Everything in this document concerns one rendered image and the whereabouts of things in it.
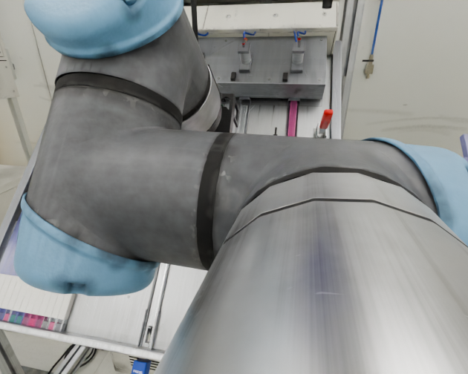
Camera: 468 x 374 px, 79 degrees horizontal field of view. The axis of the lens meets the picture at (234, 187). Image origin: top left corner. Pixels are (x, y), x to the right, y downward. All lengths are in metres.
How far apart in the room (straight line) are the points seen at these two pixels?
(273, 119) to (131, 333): 0.51
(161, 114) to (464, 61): 2.39
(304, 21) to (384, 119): 1.73
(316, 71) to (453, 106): 1.93
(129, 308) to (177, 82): 0.48
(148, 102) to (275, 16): 0.60
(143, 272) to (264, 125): 0.52
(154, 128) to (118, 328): 0.49
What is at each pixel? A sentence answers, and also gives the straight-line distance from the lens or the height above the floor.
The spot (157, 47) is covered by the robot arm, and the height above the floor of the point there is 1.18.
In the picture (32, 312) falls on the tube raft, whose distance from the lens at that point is 0.69.
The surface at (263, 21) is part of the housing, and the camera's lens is 0.73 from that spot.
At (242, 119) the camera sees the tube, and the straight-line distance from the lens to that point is 0.64.
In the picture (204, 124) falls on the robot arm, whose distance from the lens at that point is 0.26.
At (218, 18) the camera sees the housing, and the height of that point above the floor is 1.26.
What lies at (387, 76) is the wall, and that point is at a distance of 2.34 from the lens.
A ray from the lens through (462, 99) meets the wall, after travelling 2.53.
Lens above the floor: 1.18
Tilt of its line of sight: 25 degrees down
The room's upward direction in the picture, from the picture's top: straight up
